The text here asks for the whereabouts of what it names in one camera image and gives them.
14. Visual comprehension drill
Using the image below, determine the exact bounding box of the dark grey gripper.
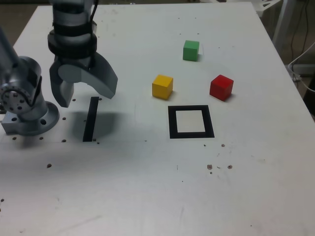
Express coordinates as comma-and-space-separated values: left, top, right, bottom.
49, 52, 119, 108

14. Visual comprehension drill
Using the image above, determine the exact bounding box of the yellow cube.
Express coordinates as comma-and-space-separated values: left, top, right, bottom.
152, 74, 174, 100

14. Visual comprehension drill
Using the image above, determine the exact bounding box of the green cube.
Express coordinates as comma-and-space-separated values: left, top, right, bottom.
182, 40, 200, 61

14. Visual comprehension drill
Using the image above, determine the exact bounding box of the red cube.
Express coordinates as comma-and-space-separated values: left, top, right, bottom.
209, 74, 234, 102

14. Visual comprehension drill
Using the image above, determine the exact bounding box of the black tape square outline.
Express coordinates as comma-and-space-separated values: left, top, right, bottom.
167, 105, 215, 140

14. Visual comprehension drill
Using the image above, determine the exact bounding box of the black tape strip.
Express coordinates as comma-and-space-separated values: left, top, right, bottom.
82, 96, 99, 143

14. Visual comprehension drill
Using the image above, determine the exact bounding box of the white furniture frame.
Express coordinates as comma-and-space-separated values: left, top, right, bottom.
253, 0, 296, 42

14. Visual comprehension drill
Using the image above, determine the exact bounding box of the white cable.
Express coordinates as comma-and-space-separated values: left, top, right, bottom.
286, 41, 315, 93

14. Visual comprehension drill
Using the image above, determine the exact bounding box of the thin black hanging cable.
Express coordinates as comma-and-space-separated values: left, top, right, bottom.
290, 0, 310, 59

